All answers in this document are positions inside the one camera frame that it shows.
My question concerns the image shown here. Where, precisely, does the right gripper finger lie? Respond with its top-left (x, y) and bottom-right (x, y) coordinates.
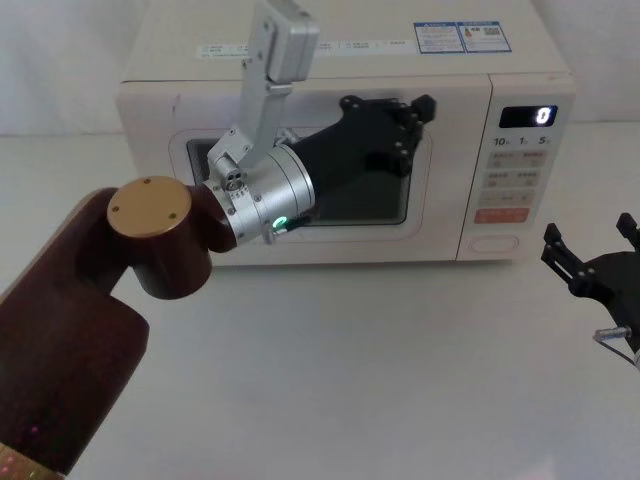
top-left (540, 223), bottom-right (596, 301)
top-left (616, 212), bottom-right (640, 256)

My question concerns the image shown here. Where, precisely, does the cream microwave oven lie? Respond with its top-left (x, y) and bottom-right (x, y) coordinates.
top-left (115, 0), bottom-right (577, 271)

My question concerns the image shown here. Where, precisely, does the cream oven door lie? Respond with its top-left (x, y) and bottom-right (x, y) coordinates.
top-left (115, 74), bottom-right (494, 269)

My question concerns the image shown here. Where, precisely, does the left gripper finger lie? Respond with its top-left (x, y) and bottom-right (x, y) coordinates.
top-left (392, 93), bottom-right (437, 116)
top-left (394, 107), bottom-right (437, 177)

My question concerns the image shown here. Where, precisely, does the oven control panel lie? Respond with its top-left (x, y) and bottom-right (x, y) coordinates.
top-left (457, 74), bottom-right (576, 262)

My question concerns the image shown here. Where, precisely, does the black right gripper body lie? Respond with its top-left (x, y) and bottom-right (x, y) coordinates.
top-left (569, 251), bottom-right (640, 354)

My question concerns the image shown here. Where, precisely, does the dark cable with silver plug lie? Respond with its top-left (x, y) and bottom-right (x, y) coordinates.
top-left (593, 325), bottom-right (640, 369)

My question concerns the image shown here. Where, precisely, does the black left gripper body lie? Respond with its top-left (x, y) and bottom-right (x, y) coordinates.
top-left (288, 94), bottom-right (402, 206)

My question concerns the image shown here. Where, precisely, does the white tablecloth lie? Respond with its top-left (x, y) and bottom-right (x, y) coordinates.
top-left (0, 133), bottom-right (640, 480)

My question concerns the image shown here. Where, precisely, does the white curtain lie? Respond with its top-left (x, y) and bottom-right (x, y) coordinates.
top-left (0, 0), bottom-right (640, 139)

